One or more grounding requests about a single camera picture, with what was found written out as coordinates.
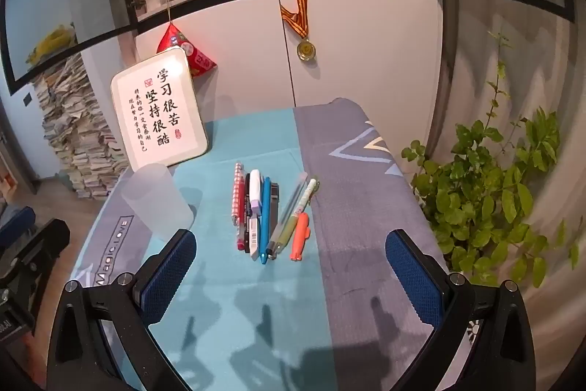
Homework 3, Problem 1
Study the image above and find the blue grey patterned tablecloth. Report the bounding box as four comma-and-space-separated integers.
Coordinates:
68, 98, 454, 391

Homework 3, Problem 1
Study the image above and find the pile of stacked papers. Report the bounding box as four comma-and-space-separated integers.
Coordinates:
34, 52, 129, 202

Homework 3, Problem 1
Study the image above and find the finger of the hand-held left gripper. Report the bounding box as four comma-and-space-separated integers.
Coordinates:
0, 206, 37, 248
0, 218, 71, 286

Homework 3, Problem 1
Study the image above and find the grey utility knife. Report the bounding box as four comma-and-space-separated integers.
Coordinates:
269, 182, 281, 238

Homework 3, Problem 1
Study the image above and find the red pyramid hanging ornament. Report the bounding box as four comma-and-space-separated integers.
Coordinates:
156, 23, 217, 78

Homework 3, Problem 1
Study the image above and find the green patterned pen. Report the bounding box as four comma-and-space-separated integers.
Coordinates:
274, 178, 320, 260

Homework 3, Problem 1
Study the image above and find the blue pen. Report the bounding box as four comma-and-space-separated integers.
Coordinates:
260, 177, 272, 265

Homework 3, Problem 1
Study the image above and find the green leafy plant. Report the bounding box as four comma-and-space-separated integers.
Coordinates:
402, 31, 582, 288

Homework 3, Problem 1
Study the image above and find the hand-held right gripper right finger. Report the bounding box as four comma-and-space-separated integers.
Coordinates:
385, 229, 536, 391

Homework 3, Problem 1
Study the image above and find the black pen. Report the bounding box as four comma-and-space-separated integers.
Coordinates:
244, 173, 252, 238

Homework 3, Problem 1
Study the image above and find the gold medal with striped ribbon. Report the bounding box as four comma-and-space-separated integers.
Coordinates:
279, 0, 318, 63

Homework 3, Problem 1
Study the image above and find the white purple correction pen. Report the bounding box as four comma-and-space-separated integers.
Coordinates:
247, 169, 263, 260

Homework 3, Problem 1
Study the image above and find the orange fish-shaped pen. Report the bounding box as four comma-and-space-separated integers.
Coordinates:
290, 212, 312, 262

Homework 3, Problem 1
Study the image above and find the clear capped pen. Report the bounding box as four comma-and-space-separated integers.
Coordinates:
267, 172, 308, 257

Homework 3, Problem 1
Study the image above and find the yellow bag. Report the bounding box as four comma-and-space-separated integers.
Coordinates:
25, 23, 78, 64

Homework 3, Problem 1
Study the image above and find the red checkered pen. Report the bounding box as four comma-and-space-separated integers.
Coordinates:
233, 162, 246, 251

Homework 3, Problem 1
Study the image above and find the translucent plastic cup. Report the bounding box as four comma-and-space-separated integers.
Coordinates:
120, 163, 195, 243

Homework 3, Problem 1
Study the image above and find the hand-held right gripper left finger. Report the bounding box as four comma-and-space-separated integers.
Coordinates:
47, 228, 197, 391

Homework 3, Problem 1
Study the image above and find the white calligraphy sign board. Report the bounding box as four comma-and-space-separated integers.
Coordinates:
111, 48, 209, 171

